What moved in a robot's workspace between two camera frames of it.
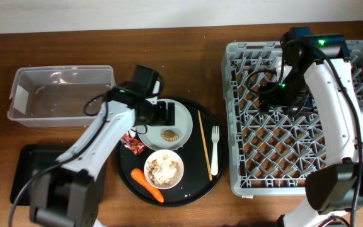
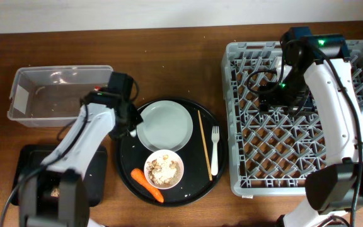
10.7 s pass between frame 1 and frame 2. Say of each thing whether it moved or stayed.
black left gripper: moved
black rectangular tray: stayed
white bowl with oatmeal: stayed
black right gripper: stayed
